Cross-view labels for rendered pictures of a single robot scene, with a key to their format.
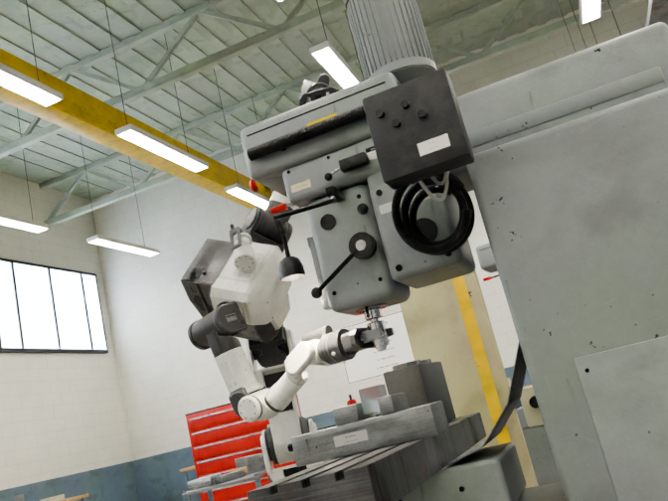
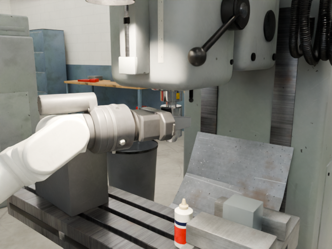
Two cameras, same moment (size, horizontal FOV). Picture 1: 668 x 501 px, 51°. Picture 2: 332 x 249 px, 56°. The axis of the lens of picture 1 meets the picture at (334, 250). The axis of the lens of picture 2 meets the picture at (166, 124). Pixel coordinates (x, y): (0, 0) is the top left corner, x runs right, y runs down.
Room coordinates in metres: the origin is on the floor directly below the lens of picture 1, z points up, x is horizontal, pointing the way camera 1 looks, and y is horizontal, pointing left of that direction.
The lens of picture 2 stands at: (1.67, 0.55, 1.37)
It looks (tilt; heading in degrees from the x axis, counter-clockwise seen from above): 12 degrees down; 290
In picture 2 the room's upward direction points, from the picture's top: straight up
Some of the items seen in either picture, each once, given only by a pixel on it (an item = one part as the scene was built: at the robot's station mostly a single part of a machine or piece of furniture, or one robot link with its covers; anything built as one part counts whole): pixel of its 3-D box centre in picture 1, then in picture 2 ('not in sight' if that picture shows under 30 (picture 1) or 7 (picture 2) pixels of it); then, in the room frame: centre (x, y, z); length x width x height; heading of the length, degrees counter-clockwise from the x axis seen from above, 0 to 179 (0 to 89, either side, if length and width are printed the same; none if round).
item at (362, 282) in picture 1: (359, 251); (173, 5); (1.89, -0.07, 1.47); 0.21 x 0.19 x 0.32; 162
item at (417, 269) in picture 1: (423, 231); (219, 15); (1.83, -0.25, 1.47); 0.24 x 0.19 x 0.26; 162
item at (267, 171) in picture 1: (333, 138); not in sight; (1.89, -0.08, 1.81); 0.47 x 0.26 x 0.16; 72
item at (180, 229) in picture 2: not in sight; (183, 221); (1.85, -0.05, 1.01); 0.04 x 0.04 x 0.11
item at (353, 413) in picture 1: (355, 413); (229, 239); (1.74, 0.04, 1.05); 0.15 x 0.06 x 0.04; 164
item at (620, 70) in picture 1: (515, 127); not in sight; (1.74, -0.54, 1.66); 0.80 x 0.23 x 0.20; 72
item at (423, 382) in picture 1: (419, 394); (68, 165); (2.24, -0.15, 1.06); 0.22 x 0.12 x 0.20; 156
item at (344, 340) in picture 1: (352, 343); (133, 126); (1.94, 0.01, 1.23); 0.13 x 0.12 x 0.10; 144
